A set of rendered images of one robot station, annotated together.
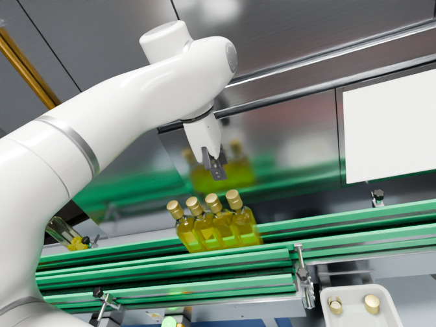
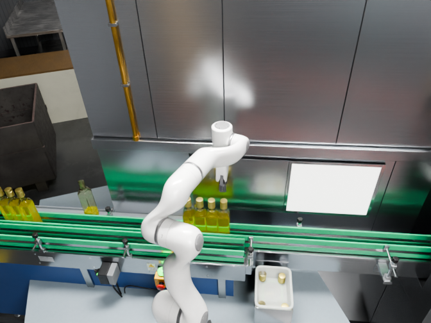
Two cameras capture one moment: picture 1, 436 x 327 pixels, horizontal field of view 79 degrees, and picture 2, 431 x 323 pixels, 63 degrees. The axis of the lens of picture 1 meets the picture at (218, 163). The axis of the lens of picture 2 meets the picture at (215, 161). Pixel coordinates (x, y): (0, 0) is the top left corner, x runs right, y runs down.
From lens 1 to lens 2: 1.01 m
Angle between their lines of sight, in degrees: 9
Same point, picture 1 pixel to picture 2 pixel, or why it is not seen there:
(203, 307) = not seen: hidden behind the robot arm
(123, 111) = (210, 163)
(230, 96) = not seen: hidden behind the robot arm
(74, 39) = (167, 100)
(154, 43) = (219, 133)
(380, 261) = (292, 256)
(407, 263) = (305, 261)
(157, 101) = (219, 160)
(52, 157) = (197, 177)
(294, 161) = (260, 191)
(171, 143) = not seen: hidden behind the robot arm
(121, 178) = (150, 173)
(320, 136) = (277, 181)
